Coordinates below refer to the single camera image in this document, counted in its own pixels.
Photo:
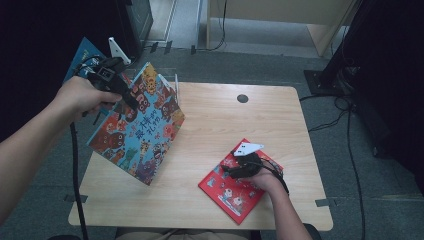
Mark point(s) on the black chair armrest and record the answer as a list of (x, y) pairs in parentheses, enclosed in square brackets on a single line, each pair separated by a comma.
[(63, 238)]

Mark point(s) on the dark blue monster picture book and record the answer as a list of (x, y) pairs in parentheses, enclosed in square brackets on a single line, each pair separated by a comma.
[(83, 53)]

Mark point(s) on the light wooden cabinet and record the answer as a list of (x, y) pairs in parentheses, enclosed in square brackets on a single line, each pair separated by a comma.
[(283, 8)]

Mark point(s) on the person's beige trousers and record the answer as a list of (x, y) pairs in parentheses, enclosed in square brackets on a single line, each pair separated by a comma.
[(186, 236)]

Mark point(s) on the person's right hand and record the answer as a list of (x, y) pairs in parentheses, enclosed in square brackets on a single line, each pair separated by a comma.
[(266, 180)]

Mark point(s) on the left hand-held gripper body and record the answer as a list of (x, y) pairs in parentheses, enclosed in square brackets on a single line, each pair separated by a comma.
[(106, 75)]

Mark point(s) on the person's left hand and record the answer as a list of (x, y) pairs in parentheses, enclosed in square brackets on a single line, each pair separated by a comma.
[(80, 98)]

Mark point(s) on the black floor tape strip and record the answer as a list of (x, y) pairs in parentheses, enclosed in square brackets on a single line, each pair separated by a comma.
[(168, 47), (154, 47), (193, 50)]

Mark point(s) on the round dark table grommet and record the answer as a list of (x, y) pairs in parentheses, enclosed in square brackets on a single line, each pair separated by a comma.
[(242, 98)]

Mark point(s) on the grey tape strip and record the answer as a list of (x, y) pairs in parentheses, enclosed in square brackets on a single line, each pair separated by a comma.
[(83, 199), (322, 202)]

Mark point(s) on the black computer tower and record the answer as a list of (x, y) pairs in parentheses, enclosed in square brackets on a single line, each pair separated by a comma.
[(140, 20)]

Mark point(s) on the red picture book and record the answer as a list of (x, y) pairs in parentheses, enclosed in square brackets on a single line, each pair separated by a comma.
[(233, 193)]

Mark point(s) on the dark curtain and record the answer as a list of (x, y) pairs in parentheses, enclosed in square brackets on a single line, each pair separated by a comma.
[(400, 66), (40, 16)]

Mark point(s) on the light blue monster picture book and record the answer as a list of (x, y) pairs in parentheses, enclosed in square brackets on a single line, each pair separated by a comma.
[(136, 133)]

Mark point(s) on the white caterpillar picture book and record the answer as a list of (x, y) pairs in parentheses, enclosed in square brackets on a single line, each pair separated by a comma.
[(170, 86)]

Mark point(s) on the black metal stand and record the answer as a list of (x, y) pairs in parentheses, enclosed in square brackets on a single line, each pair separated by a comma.
[(316, 81)]

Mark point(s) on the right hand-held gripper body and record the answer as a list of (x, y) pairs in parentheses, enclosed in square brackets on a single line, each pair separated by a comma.
[(251, 165)]

